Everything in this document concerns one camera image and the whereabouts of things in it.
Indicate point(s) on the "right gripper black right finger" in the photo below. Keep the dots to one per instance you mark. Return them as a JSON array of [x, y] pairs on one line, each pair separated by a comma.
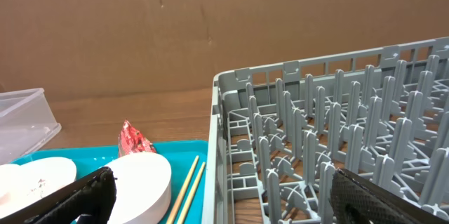
[[355, 200]]

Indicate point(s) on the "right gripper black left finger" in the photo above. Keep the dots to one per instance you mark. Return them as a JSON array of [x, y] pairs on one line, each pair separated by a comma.
[[87, 200]]

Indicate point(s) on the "red snack wrapper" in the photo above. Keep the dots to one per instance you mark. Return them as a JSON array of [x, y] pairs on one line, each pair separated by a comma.
[[131, 140]]

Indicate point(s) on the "small pink plate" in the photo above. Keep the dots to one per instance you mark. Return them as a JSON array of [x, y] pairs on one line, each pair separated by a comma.
[[143, 188]]

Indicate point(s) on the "large pink plate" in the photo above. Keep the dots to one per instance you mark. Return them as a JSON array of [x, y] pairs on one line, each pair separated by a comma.
[[24, 184]]

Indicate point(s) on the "wooden chopstick left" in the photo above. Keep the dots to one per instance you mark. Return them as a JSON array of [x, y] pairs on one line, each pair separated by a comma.
[[180, 197]]

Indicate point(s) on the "wooden chopstick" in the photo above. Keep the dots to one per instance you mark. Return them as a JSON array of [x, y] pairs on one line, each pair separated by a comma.
[[180, 197], [190, 196]]

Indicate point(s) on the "wooden chopstick right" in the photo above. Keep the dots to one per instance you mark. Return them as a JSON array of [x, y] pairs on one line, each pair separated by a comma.
[[190, 196]]

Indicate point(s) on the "teal plastic tray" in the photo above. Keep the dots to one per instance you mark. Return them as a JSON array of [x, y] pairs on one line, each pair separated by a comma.
[[180, 155]]

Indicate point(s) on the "clear plastic bin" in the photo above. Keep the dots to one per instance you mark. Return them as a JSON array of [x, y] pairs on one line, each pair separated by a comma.
[[27, 123]]

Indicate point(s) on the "grey dish rack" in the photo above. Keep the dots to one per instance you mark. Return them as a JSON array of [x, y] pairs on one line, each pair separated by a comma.
[[279, 132]]

